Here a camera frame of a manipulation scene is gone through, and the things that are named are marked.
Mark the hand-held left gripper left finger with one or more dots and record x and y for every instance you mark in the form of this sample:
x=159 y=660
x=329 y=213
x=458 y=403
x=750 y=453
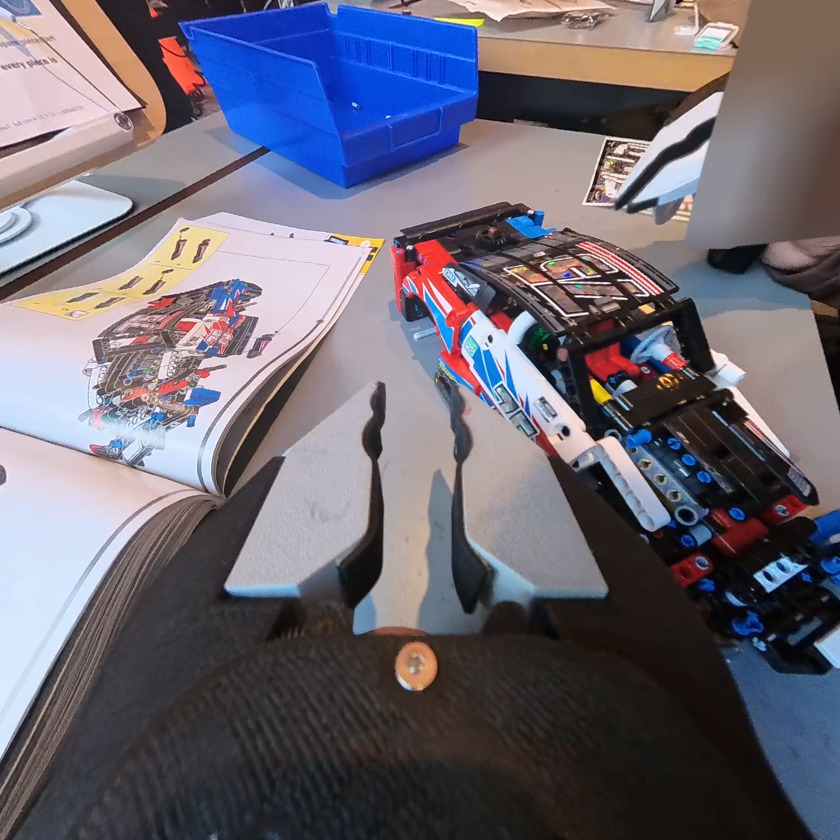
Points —
x=302 y=518

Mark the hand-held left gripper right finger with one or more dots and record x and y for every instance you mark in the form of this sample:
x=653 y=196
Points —
x=538 y=525

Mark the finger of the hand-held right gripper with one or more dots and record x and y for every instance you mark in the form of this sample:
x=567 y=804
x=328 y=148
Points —
x=682 y=177
x=682 y=128

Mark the toy brick race car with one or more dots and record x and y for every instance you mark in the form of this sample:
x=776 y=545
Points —
x=590 y=295

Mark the white instruction booklet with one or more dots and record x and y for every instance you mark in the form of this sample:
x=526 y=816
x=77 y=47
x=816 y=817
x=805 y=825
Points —
x=131 y=394

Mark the grey desk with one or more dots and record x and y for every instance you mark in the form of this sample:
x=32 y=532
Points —
x=328 y=315

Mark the holographic sticker sheet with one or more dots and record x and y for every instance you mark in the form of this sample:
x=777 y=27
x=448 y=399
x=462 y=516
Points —
x=610 y=170

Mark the teal packet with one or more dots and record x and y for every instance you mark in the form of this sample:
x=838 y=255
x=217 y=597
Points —
x=715 y=34

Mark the background wooden table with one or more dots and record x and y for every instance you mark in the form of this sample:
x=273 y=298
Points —
x=590 y=59

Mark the white papers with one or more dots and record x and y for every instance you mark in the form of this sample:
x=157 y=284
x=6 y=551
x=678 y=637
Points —
x=525 y=6

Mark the yellow paper sheet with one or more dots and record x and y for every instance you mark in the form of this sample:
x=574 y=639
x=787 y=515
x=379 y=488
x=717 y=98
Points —
x=459 y=21

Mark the yellow-cover instruction booklet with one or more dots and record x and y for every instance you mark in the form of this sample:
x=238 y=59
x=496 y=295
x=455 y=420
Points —
x=358 y=253

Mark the blue plastic bin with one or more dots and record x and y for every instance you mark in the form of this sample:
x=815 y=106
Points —
x=367 y=131

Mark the wooden document board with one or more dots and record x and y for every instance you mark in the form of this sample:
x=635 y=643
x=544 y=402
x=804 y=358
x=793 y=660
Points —
x=154 y=98

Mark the printed instruction sheet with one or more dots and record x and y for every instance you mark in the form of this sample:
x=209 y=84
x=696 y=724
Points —
x=52 y=65

